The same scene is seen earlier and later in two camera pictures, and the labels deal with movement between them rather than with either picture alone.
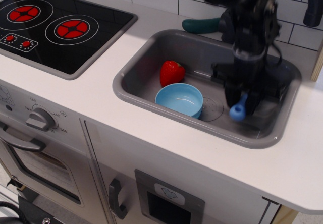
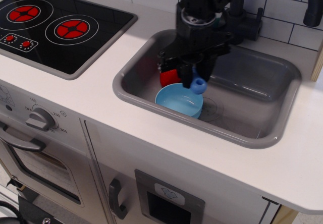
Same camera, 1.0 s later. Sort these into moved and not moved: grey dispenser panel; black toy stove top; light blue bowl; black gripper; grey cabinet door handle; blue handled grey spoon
Moved: blue handled grey spoon; black gripper
Not moved: black toy stove top; grey dispenser panel; light blue bowl; grey cabinet door handle
